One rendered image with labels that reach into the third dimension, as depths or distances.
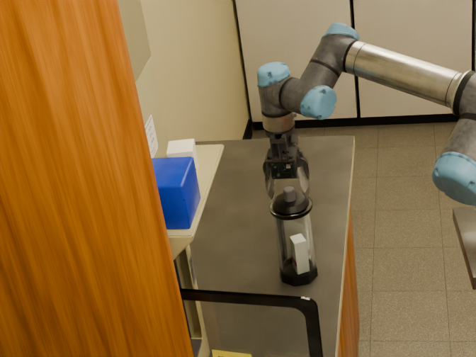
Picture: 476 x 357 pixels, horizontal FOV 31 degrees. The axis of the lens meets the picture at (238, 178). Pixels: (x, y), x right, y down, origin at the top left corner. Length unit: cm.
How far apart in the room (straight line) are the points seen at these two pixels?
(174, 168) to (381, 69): 56
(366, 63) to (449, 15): 275
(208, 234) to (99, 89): 126
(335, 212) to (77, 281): 117
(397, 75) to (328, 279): 66
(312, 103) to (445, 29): 282
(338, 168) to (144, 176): 145
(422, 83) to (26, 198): 84
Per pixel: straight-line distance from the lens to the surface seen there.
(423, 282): 371
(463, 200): 174
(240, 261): 234
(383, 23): 458
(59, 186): 137
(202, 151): 170
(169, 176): 146
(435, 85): 178
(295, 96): 186
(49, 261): 147
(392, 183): 436
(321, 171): 268
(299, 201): 211
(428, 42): 463
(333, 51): 188
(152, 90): 166
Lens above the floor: 233
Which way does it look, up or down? 31 degrees down
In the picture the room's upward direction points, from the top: 9 degrees counter-clockwise
